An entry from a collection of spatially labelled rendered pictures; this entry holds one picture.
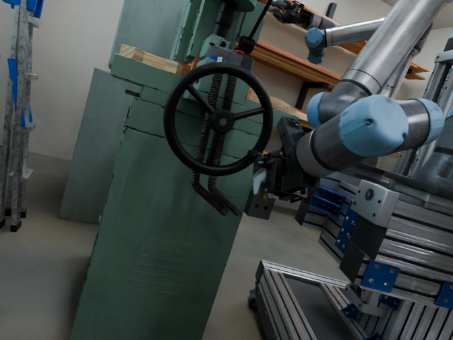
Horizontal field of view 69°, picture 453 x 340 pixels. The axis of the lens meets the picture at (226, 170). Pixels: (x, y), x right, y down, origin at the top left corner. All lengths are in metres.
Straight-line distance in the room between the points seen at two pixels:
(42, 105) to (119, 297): 2.54
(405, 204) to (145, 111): 0.74
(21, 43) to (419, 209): 1.63
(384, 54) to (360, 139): 0.26
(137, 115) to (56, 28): 2.53
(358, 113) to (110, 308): 1.00
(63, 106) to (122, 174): 2.46
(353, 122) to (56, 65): 3.16
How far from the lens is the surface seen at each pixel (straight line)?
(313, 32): 1.53
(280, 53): 3.27
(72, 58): 3.43
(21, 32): 1.76
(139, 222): 1.07
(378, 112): 0.45
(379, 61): 0.66
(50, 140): 3.49
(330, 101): 0.62
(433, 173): 0.99
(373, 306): 1.32
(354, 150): 0.46
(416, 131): 0.53
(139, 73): 0.99
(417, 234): 0.96
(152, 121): 1.00
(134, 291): 1.18
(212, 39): 1.15
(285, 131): 0.62
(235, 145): 1.05
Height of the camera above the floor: 0.82
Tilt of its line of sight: 8 degrees down
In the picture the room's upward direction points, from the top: 18 degrees clockwise
